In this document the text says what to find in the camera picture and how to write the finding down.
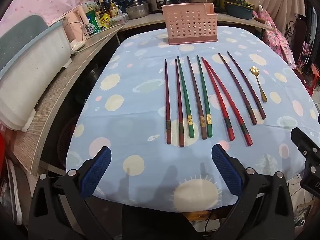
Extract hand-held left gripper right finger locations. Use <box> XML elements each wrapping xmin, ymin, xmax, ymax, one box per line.
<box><xmin>212</xmin><ymin>144</ymin><xmax>296</xmax><ymax>240</ymax></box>

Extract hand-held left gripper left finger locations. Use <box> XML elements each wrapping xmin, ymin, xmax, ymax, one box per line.
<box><xmin>29</xmin><ymin>146</ymin><xmax>112</xmax><ymax>240</ymax></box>

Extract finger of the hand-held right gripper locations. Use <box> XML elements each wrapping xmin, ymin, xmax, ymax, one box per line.
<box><xmin>290</xmin><ymin>127</ymin><xmax>320</xmax><ymax>161</ymax></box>

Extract red chopstick dark band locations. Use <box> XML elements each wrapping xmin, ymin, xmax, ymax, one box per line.
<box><xmin>204</xmin><ymin>59</ymin><xmax>253</xmax><ymax>147</ymax></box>
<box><xmin>201</xmin><ymin>57</ymin><xmax>236</xmax><ymax>141</ymax></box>

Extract green chopstick gold band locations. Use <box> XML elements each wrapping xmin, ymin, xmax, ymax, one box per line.
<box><xmin>177</xmin><ymin>56</ymin><xmax>195</xmax><ymax>138</ymax></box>
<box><xmin>196</xmin><ymin>55</ymin><xmax>213</xmax><ymax>138</ymax></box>

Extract brown chopstick gold band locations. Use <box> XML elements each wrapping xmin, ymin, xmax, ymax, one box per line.
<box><xmin>186</xmin><ymin>56</ymin><xmax>208</xmax><ymax>140</ymax></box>

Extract dark maroon chopstick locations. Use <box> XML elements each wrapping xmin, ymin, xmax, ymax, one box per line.
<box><xmin>175</xmin><ymin>59</ymin><xmax>185</xmax><ymax>148</ymax></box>
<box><xmin>227</xmin><ymin>51</ymin><xmax>267</xmax><ymax>120</ymax></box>
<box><xmin>218</xmin><ymin>52</ymin><xmax>258</xmax><ymax>126</ymax></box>
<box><xmin>164</xmin><ymin>59</ymin><xmax>172</xmax><ymax>145</ymax></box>

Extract small gold spoon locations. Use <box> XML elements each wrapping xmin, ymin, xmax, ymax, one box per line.
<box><xmin>250</xmin><ymin>66</ymin><xmax>267</xmax><ymax>103</ymax></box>

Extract pink perforated utensil basket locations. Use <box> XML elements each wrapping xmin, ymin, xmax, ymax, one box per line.
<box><xmin>161</xmin><ymin>2</ymin><xmax>219</xmax><ymax>46</ymax></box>

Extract red mesh basket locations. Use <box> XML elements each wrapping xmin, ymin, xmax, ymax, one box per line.
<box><xmin>57</xmin><ymin>114</ymin><xmax>81</xmax><ymax>161</ymax></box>

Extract red plastic stool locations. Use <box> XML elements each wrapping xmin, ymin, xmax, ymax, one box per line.
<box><xmin>306</xmin><ymin>63</ymin><xmax>320</xmax><ymax>97</ymax></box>

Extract grey wooden side counter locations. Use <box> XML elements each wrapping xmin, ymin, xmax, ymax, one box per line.
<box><xmin>12</xmin><ymin>24</ymin><xmax>125</xmax><ymax>176</ymax></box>

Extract blue printed tablecloth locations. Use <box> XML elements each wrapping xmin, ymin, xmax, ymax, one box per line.
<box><xmin>65</xmin><ymin>26</ymin><xmax>319</xmax><ymax>213</ymax></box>

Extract black metal chair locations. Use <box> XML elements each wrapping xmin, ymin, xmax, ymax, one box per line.
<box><xmin>286</xmin><ymin>17</ymin><xmax>308</xmax><ymax>63</ymax></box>

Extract pink floral cloth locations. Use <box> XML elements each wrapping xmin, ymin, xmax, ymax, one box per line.
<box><xmin>252</xmin><ymin>7</ymin><xmax>297</xmax><ymax>68</ymax></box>

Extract white plastic tub blue rim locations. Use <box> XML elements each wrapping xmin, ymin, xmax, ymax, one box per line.
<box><xmin>0</xmin><ymin>19</ymin><xmax>73</xmax><ymax>132</ymax></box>

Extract white pink kitchen appliance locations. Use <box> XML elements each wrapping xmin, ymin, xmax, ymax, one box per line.
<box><xmin>61</xmin><ymin>17</ymin><xmax>86</xmax><ymax>51</ymax></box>

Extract beige curtain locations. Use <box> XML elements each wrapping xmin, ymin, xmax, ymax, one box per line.
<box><xmin>242</xmin><ymin>0</ymin><xmax>305</xmax><ymax>56</ymax></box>

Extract pink electric kettle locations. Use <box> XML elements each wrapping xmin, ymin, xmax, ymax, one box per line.
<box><xmin>72</xmin><ymin>4</ymin><xmax>88</xmax><ymax>41</ymax></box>

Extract yellow packet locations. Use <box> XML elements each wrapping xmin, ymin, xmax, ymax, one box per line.
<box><xmin>100</xmin><ymin>13</ymin><xmax>111</xmax><ymax>28</ymax></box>

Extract blue plastic basin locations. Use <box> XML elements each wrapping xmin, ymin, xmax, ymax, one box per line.
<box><xmin>224</xmin><ymin>1</ymin><xmax>256</xmax><ymax>20</ymax></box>

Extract clear food container green lid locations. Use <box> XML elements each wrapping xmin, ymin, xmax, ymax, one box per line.
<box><xmin>110</xmin><ymin>13</ymin><xmax>129</xmax><ymax>26</ymax></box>

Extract wooden back counter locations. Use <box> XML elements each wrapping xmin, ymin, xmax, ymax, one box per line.
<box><xmin>119</xmin><ymin>12</ymin><xmax>275</xmax><ymax>32</ymax></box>

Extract yellow label bottle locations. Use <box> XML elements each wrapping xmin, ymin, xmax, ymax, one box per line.
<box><xmin>108</xmin><ymin>1</ymin><xmax>119</xmax><ymax>18</ymax></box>

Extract white packet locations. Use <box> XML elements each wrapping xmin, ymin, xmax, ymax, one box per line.
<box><xmin>81</xmin><ymin>1</ymin><xmax>99</xmax><ymax>13</ymax></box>

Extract steel pot glass lid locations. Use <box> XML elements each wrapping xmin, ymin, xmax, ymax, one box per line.
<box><xmin>125</xmin><ymin>1</ymin><xmax>149</xmax><ymax>19</ymax></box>

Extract pink spotted curtain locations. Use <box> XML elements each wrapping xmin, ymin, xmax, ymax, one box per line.
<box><xmin>4</xmin><ymin>0</ymin><xmax>101</xmax><ymax>28</ymax></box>

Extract white power cable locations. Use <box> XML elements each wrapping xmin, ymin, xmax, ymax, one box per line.
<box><xmin>72</xmin><ymin>21</ymin><xmax>118</xmax><ymax>53</ymax></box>

